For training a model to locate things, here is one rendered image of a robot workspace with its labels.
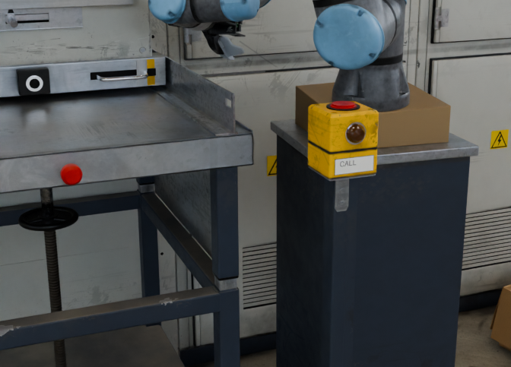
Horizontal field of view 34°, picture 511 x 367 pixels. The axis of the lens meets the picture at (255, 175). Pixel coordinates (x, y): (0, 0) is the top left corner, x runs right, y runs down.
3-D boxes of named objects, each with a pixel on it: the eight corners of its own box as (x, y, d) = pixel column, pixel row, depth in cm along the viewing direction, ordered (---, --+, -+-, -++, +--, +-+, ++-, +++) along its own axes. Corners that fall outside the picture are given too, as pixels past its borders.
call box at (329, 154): (378, 176, 123) (380, 109, 119) (329, 182, 120) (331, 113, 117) (352, 162, 130) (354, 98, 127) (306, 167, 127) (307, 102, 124)
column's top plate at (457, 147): (404, 119, 188) (404, 110, 187) (478, 156, 158) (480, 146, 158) (270, 129, 179) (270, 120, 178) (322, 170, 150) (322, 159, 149)
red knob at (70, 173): (84, 185, 126) (83, 165, 125) (62, 188, 125) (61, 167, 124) (79, 177, 130) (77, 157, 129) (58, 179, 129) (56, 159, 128)
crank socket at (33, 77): (51, 94, 162) (49, 69, 160) (19, 96, 160) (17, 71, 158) (49, 90, 164) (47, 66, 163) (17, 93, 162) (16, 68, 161)
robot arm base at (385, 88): (394, 88, 170) (396, 40, 167) (420, 109, 156) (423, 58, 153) (323, 93, 168) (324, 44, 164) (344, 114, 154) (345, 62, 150)
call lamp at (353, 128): (369, 145, 119) (370, 122, 118) (348, 147, 118) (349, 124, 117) (365, 143, 120) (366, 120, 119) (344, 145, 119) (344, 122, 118)
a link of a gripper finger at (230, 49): (249, 69, 180) (236, 40, 173) (224, 69, 183) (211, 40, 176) (252, 58, 182) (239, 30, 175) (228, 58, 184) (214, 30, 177)
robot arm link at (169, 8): (185, 20, 149) (144, 22, 152) (211, 27, 159) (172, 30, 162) (184, -24, 148) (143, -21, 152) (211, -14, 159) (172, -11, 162)
